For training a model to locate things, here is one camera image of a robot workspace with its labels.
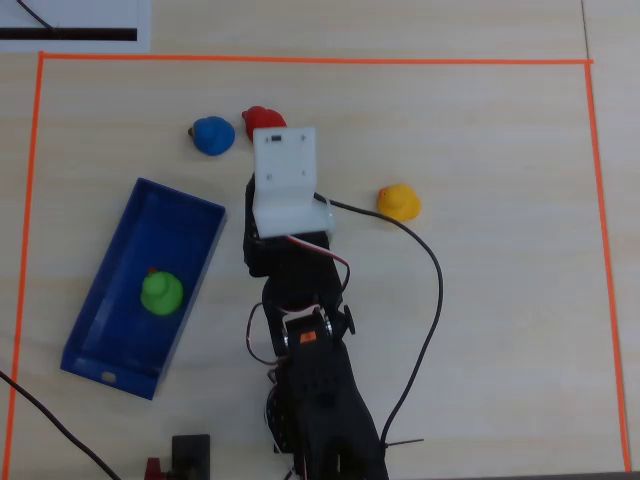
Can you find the yellow rubber duck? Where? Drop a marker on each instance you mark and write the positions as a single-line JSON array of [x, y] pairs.
[[398, 203]]

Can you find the blue rubber duck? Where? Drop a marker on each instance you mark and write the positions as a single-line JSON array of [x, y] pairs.
[[214, 136]]

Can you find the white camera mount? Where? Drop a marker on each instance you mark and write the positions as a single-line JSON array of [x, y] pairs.
[[287, 180]]

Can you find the blue plastic box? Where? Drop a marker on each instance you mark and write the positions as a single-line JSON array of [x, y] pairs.
[[125, 310]]

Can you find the black table clamp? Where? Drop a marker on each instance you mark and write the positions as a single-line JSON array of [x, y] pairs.
[[191, 450]]

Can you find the red rubber duck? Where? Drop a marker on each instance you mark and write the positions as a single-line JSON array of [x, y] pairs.
[[262, 117]]

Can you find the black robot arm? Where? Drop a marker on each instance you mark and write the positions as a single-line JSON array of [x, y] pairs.
[[325, 390]]

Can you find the white sheet with black bar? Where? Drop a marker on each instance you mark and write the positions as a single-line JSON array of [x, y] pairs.
[[75, 15]]

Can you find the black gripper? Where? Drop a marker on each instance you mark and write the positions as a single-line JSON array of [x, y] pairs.
[[248, 210]]

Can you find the green rubber duck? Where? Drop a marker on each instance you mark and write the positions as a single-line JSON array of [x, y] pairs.
[[161, 292]]

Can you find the orange tape strip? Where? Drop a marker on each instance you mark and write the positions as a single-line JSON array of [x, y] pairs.
[[320, 59], [25, 240], [602, 250]]

